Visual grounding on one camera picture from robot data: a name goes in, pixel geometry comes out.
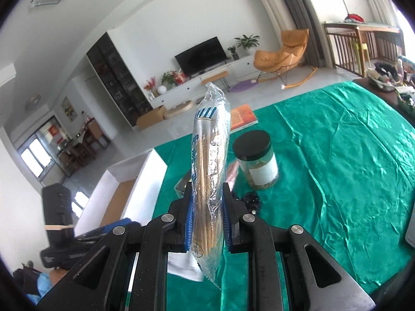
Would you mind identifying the bagged bamboo sticks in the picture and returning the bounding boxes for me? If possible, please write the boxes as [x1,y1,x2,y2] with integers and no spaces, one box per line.
[191,82,231,288]

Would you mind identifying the white storage box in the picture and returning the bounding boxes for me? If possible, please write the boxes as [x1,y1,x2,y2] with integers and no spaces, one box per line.
[73,148,205,282]

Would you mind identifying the white tablet device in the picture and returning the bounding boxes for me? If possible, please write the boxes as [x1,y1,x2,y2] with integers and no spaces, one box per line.
[405,214,415,248]

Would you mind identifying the black lace scrunchie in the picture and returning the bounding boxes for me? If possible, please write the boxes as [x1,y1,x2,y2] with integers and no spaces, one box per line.
[241,191,262,216]

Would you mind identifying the yellow black small box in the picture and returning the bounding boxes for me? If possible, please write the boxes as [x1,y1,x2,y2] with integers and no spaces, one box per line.
[174,170,191,199]

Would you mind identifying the green satin tablecloth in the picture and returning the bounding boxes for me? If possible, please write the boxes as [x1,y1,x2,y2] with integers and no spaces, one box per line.
[153,82,414,310]

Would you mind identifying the pink packet in plastic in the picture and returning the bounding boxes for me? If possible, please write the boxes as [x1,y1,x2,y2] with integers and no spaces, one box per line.
[226,160,239,187]

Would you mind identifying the clear jar black lid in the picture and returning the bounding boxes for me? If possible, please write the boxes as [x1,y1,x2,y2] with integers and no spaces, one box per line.
[232,130,279,189]

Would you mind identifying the cardboard box on floor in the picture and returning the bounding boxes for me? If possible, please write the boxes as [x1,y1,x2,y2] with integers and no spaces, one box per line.
[136,105,167,131]

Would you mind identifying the red flower vase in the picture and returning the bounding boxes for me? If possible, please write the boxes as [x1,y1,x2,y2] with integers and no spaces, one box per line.
[143,76,156,100]

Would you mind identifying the orange book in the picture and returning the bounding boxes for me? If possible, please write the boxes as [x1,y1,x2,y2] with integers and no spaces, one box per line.
[230,104,258,133]

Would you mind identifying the dark glass display cabinet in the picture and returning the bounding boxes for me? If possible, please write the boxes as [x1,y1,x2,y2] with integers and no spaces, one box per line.
[87,32,153,127]

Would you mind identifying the purple round floor mat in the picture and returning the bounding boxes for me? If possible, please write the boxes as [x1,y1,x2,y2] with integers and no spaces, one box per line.
[230,79,258,93]

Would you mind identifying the black flat television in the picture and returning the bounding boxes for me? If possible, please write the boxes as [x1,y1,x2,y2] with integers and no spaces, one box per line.
[175,37,227,76]

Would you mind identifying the orange rocking lounge chair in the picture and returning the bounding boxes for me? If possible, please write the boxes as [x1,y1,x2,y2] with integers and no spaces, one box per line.
[250,29,318,89]

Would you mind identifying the white tv cabinet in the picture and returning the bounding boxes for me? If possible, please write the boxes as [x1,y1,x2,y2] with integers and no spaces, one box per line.
[150,55,259,109]

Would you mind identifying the small wooden stool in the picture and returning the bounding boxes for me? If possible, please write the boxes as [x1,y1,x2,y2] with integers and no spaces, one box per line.
[201,70,230,91]

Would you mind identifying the green potted plant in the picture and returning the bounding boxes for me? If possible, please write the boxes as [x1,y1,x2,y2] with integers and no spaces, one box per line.
[234,34,260,55]

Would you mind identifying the white standing air conditioner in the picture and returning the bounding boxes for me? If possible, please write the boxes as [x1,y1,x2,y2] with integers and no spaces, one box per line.
[260,0,296,46]

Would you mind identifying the grey curtain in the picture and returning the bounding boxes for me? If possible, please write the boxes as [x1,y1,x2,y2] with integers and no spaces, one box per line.
[284,0,326,67]

